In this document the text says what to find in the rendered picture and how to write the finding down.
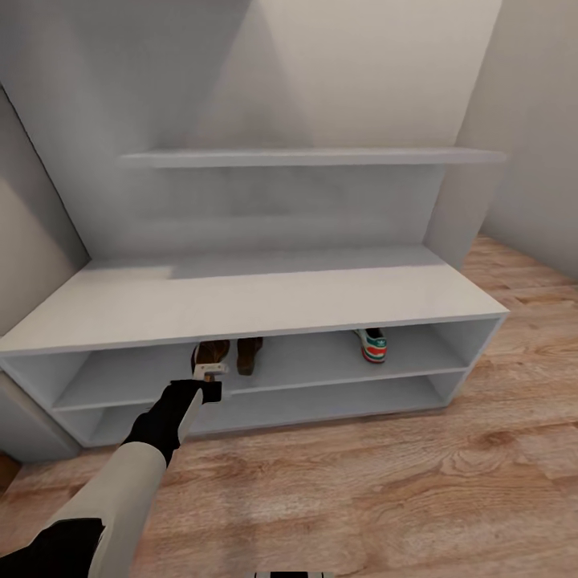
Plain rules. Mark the sandal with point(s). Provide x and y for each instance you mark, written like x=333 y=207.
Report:
x=210 y=352
x=247 y=349

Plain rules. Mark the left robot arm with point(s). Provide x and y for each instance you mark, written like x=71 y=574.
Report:
x=94 y=535

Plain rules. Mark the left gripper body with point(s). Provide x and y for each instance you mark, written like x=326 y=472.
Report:
x=213 y=391

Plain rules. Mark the gym shoe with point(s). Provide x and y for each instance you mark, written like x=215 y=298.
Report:
x=374 y=344

